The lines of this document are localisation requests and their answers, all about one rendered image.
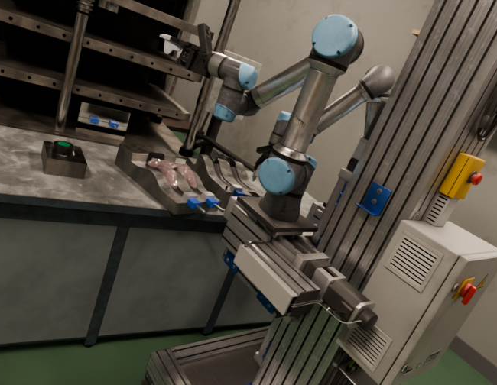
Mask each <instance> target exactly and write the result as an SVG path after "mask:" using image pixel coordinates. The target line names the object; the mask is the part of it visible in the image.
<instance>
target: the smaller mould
mask: <svg viewBox="0 0 497 385"><path fill-rule="evenodd" d="M52 147H53V142H51V141H44V143H43V147H42V151H41V159H42V164H43V169H44V174H47V175H54V176H65V177H71V178H77V179H83V180H84V176H85V173H86V167H87V162H86V159H85V157H84V155H83V152H82V149H81V147H78V146H74V149H73V154H72V155H70V156H64V155H60V154H56V153H54V152H53V151H52Z"/></svg>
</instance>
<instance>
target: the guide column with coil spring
mask: <svg viewBox="0 0 497 385"><path fill-rule="evenodd" d="M79 2H84V3H87V4H92V2H89V1H87V0H79ZM78 6H80V7H83V8H88V9H90V8H91V6H88V5H83V4H80V3H79V4H78ZM78 9H79V10H81V11H84V12H87V13H89V11H87V10H84V9H81V8H78ZM88 18H89V16H87V15H84V14H81V13H79V12H77V13H76V19H75V23H74V27H73V34H72V38H71V42H70V49H69V53H68V57H67V64H66V68H65V72H64V76H63V82H62V86H61V90H60V97H59V102H58V106H57V112H56V116H55V120H54V127H53V129H55V130H57V131H64V128H65V124H66V121H67V114H68V111H69V107H70V100H71V96H72V92H73V86H74V82H75V78H76V71H77V68H78V64H79V60H80V54H81V50H82V46H83V39H84V36H85V32H86V26H87V21H88Z"/></svg>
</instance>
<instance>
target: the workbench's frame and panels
mask: <svg viewBox="0 0 497 385"><path fill-rule="evenodd" d="M227 221H228V220H227V219H226V218H225V217H224V216H221V215H207V214H199V213H189V214H179V215H173V214H172V213H171V212H170V211H168V210H160V209H146V208H138V207H130V206H122V205H107V204H100V203H92V202H77V201H70V200H62V199H47V198H39V197H31V196H16V195H9V194H1V193H0V346H9V345H26V344H34V343H44V342H52V341H70V340H79V339H83V346H84V347H86V348H91V347H92V346H93V345H94V344H95V343H96V339H97V338H105V337H114V336H123V335H140V334H149V333H158V332H175V331H185V330H194V329H201V334H202V335H204V336H207V335H208V334H209V333H211V332H212V330H213V328H220V327H229V326H238V325H255V324H265V323H271V322H272V320H273V318H274V316H273V315H272V314H270V312H269V311H268V310H267V309H266V308H265V307H264V306H263V305H262V304H261V303H260V302H259V301H258V299H257V298H256V296H255V295H254V294H253V293H252V291H251V290H250V289H249V288H248V287H247V286H246V285H245V284H244V283H243V282H242V281H241V280H240V279H239V277H238V276H237V275H236V274H234V273H233V272H232V270H231V269H230V268H229V267H228V266H227V265H226V263H225V262H224V261H223V259H222V257H223V254H224V251H225V249H226V246H225V245H224V243H222V242H221V241H220V239H221V237H222V234H223V231H224V228H225V226H226V223H227Z"/></svg>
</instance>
